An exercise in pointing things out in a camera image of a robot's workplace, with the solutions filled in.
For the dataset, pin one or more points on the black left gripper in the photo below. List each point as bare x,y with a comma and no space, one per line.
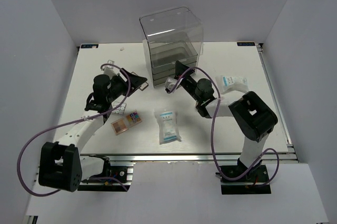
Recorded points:
136,81

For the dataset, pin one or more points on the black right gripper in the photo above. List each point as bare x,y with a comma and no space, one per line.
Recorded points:
180,68

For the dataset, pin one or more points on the cotton pad pack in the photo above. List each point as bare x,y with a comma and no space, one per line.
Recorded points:
231,83
167,123

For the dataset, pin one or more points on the clear acrylic drawer organizer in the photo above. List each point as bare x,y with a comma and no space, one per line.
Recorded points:
170,35

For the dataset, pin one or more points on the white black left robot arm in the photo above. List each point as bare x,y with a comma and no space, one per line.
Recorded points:
61,166

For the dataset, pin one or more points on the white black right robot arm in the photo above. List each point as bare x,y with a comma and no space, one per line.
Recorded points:
253,116

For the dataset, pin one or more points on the brown rimmed compact box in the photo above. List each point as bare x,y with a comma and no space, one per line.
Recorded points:
143,86

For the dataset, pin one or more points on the white grey pan palette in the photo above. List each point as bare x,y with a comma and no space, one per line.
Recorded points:
119,108

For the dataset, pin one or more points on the colourful eyeshadow palette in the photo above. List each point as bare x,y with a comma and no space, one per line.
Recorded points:
133,119

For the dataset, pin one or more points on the nude eyeshadow palette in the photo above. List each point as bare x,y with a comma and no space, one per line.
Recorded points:
119,126

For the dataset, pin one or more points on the blue label left corner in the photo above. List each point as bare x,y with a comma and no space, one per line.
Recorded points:
88,46

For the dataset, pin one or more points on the blue label corner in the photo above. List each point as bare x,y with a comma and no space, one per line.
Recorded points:
88,46
246,44

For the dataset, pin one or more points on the blue label right corner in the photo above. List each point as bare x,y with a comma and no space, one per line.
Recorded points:
246,44

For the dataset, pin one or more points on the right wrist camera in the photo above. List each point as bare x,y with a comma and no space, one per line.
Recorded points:
170,83

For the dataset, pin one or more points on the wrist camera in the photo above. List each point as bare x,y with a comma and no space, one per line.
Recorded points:
109,69
170,83

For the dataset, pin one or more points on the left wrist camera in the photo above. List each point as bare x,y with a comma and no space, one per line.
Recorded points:
109,69

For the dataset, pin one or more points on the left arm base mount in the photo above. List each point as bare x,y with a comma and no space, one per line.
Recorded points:
118,179

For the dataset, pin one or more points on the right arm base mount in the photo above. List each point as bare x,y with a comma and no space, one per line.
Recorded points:
255,182

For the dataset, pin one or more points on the aluminium table frame rail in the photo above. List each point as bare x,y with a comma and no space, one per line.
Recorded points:
141,142

